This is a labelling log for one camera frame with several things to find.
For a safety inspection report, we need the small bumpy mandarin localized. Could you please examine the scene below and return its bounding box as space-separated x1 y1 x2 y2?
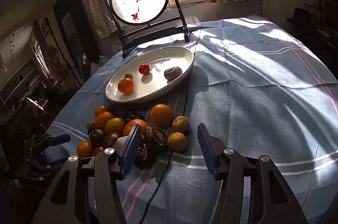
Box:
123 119 148 137

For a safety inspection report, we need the large mandarin orange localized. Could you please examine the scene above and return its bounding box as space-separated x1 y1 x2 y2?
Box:
117 78 135 94

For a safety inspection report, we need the orange fruit upper left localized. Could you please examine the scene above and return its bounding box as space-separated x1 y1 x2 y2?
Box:
94 105 108 117

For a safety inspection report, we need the dark red plum right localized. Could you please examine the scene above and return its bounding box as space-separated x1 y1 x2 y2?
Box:
102 133 119 148

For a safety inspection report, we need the dark framed wall picture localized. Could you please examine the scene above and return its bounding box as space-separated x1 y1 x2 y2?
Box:
53 0 100 68

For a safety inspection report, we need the small brown longan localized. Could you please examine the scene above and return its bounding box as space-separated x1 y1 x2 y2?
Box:
124 73 134 79

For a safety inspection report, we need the smooth orange fruit front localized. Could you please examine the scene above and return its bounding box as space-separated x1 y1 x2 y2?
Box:
77 141 92 159

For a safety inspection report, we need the small orange top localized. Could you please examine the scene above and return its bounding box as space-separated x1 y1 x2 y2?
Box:
150 104 175 128

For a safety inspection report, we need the round painted screen black stand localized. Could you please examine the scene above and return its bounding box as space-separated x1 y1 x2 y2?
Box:
104 0 189 59

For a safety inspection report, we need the brown wrinkled fruit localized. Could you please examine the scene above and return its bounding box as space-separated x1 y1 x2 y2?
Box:
164 67 182 80

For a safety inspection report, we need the blue striped tablecloth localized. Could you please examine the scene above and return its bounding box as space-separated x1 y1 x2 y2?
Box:
48 17 337 223

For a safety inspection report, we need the white oval plate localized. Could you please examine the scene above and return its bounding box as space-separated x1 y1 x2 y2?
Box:
105 46 194 103

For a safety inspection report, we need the dark wrinkled passion fruit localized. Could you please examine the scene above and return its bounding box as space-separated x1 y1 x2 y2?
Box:
143 126 168 154

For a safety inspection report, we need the small yellow fruit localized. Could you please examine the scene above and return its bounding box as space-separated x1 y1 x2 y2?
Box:
167 132 188 151
172 115 191 134

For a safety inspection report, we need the bumpy large orange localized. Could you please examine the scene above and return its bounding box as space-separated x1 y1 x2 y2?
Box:
94 111 113 130

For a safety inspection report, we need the dark red plum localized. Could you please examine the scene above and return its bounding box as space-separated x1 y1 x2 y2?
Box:
89 128 105 147
102 133 119 148

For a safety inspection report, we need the red cherry tomato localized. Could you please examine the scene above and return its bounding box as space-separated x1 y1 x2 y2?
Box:
138 64 150 75
93 146 104 156

